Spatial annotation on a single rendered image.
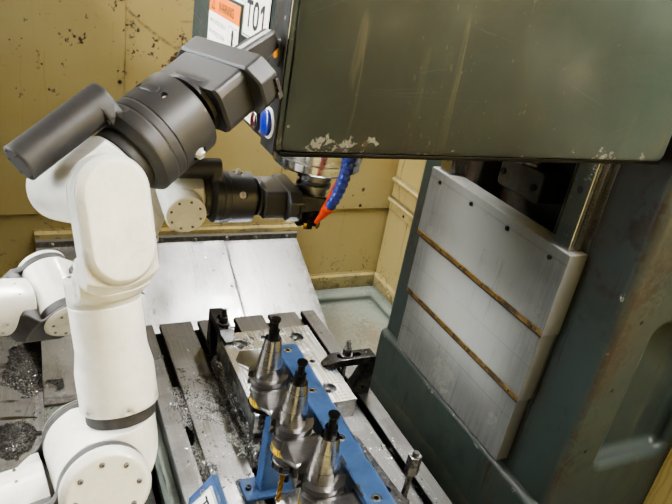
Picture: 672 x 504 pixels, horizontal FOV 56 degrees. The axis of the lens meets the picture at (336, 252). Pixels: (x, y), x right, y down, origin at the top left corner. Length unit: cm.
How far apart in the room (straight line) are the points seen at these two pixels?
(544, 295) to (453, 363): 37
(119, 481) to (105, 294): 17
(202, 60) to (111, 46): 136
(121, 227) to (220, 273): 165
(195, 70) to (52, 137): 16
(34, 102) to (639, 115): 159
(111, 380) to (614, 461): 118
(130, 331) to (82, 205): 13
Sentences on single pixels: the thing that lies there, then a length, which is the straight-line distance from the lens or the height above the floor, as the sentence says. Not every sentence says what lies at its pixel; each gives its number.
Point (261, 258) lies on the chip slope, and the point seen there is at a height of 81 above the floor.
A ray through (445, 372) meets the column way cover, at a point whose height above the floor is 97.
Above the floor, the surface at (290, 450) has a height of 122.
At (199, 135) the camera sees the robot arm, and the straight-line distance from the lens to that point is 60.
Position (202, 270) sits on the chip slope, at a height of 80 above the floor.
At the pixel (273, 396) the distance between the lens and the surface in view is 99.
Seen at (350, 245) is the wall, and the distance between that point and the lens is 251.
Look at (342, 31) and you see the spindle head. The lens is 72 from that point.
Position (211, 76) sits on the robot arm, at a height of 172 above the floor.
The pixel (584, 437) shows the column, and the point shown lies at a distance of 139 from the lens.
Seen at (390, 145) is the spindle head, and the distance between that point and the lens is 78.
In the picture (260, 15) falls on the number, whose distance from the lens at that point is 79.
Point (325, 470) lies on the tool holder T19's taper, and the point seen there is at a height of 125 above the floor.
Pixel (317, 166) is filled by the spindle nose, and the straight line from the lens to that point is 104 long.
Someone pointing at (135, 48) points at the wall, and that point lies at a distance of 203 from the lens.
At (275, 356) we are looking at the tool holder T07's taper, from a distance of 99.
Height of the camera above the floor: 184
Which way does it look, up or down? 25 degrees down
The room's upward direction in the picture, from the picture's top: 10 degrees clockwise
